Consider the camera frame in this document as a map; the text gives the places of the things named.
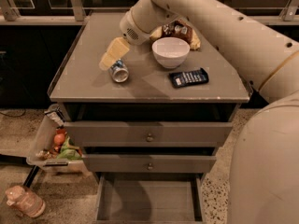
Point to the top grey drawer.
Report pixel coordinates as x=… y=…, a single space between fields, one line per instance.
x=148 y=134

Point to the orange toy fruit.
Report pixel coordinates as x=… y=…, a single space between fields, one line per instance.
x=59 y=139

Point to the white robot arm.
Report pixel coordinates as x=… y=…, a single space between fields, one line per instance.
x=264 y=173

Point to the grey drawer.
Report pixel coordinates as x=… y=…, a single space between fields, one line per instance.
x=132 y=198
x=148 y=163
x=148 y=134

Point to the white bowl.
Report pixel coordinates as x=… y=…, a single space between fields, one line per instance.
x=170 y=52

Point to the clear plastic bin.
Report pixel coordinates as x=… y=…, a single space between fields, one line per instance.
x=40 y=151

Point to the middle grey drawer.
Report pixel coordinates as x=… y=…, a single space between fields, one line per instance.
x=148 y=163

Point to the redbull can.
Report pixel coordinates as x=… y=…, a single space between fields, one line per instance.
x=119 y=71

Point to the grey drawer cabinet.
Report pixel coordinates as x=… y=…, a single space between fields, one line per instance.
x=84 y=92

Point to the bottom grey drawer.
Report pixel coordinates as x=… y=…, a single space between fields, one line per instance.
x=132 y=198

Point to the dark blue snack packet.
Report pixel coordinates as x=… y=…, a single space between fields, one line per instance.
x=189 y=78

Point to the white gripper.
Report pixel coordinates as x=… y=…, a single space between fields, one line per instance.
x=130 y=28

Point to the pink water jug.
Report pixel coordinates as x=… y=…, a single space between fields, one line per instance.
x=26 y=201

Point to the green toy vegetable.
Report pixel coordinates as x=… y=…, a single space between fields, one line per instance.
x=69 y=151

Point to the brown chip bag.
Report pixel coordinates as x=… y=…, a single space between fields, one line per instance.
x=178 y=29

